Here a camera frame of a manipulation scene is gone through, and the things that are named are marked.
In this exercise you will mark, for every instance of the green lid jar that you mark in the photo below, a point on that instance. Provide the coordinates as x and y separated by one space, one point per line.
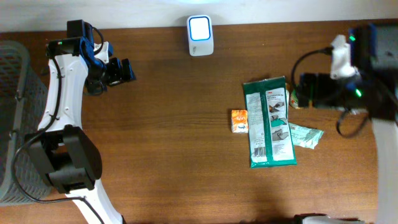
293 100

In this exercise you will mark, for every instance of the white barcode scanner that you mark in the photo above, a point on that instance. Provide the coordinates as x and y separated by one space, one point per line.
200 35

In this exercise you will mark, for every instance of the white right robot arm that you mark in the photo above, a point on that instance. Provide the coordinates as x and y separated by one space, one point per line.
370 52

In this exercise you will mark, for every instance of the green 3M gloves package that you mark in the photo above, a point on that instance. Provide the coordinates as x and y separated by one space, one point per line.
270 138

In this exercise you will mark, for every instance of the light green wipes packet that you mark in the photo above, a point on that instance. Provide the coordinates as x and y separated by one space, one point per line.
305 137

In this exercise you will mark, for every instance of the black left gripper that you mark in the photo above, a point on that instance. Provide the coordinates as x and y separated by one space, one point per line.
116 76

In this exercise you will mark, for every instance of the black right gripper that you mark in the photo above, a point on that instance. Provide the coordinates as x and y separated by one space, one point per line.
316 94

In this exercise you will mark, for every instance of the orange tissue packet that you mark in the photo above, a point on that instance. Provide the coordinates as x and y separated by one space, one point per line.
239 121

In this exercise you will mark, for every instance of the grey plastic basket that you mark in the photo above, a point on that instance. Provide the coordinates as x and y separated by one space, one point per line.
23 99

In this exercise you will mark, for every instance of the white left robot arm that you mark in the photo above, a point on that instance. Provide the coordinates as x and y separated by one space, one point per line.
64 156

